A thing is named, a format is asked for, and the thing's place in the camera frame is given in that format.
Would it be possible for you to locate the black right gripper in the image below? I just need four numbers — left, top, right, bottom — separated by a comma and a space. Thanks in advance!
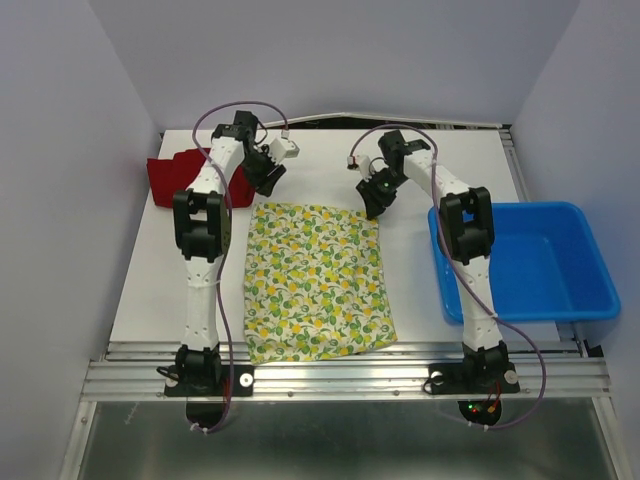
354, 168, 407, 221

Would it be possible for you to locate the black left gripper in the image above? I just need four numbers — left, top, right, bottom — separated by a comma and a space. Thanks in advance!
239, 145, 285, 198

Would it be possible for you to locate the lemon print skirt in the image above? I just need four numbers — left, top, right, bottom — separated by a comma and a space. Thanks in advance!
244, 203, 397, 366

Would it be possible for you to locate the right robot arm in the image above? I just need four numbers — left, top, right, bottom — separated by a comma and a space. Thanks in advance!
347, 129, 513, 395

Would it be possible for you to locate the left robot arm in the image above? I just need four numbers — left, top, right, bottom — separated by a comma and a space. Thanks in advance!
157, 110, 299, 397

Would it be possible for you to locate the red folded skirt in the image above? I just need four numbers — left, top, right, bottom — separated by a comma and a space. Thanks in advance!
145, 147, 257, 210

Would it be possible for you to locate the blue plastic bin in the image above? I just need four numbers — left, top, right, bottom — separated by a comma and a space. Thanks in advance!
427, 200, 622, 326

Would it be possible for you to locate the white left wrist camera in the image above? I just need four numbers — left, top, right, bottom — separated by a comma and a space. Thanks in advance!
268, 130, 300, 165

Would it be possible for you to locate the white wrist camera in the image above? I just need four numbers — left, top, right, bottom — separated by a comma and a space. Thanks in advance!
347, 154, 382, 181
268, 130, 300, 165

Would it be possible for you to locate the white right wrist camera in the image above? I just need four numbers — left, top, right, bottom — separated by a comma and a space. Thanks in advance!
347, 154, 382, 181

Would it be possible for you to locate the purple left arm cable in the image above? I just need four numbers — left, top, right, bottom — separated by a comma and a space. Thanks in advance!
188, 102, 291, 435

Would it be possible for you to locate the aluminium right side rail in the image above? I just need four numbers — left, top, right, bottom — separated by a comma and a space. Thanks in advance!
498, 128, 530, 202

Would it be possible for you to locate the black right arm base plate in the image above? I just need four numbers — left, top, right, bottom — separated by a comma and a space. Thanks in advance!
422, 362, 521, 396

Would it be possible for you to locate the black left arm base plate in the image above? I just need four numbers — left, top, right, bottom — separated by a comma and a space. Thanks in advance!
163, 364, 255, 398

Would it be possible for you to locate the aluminium front rail frame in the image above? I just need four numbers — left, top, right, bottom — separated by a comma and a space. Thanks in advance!
81, 341, 611, 402

